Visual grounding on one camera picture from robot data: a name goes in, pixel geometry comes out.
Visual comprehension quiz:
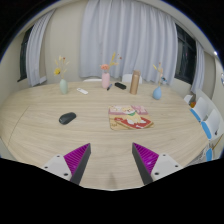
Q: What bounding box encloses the white remote control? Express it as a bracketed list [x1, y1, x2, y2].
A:
[77, 88, 88, 95]

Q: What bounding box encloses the right dark window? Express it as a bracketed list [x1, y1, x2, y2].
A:
[175, 25, 196, 84]

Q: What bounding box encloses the white left curtain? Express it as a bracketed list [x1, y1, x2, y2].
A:
[26, 10, 54, 87]

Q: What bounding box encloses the white blue chair near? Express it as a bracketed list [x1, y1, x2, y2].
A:
[201, 109, 220, 140]

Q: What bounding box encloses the dark window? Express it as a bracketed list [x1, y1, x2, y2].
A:
[17, 26, 33, 82]
[175, 25, 196, 84]

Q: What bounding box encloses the white right curtain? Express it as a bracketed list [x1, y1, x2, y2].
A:
[191, 42, 205, 93]

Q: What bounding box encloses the black remote control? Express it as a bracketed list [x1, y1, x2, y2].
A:
[115, 82, 126, 90]

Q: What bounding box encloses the brown thermos bottle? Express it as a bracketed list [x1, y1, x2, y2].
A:
[130, 70, 140, 95]

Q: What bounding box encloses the large white centre curtain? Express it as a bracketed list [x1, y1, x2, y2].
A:
[79, 0, 178, 83]

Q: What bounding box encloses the blue vase with dried flowers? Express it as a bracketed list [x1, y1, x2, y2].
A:
[153, 64, 163, 100]

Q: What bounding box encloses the left dark window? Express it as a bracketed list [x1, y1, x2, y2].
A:
[17, 26, 33, 82]

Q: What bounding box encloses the white blue chair middle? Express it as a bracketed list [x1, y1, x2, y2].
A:
[190, 97, 209, 122]

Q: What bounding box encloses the green vase with yellow flowers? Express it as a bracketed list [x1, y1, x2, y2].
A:
[54, 56, 68, 94]

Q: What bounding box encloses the pink vase with flowers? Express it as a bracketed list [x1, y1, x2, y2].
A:
[100, 52, 121, 89]

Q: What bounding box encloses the white chair behind table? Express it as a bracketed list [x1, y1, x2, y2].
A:
[122, 74, 142, 84]

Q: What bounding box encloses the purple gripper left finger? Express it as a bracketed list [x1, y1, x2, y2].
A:
[42, 143, 91, 185]

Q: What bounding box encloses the white blue chair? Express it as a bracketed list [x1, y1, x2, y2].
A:
[190, 97, 209, 122]
[201, 109, 220, 140]

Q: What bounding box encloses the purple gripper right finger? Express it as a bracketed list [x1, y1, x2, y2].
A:
[132, 143, 182, 185]

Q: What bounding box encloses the cartoon dog mouse pad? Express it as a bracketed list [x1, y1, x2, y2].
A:
[108, 105, 154, 130]

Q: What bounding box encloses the black computer mouse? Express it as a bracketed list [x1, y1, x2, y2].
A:
[59, 112, 76, 125]

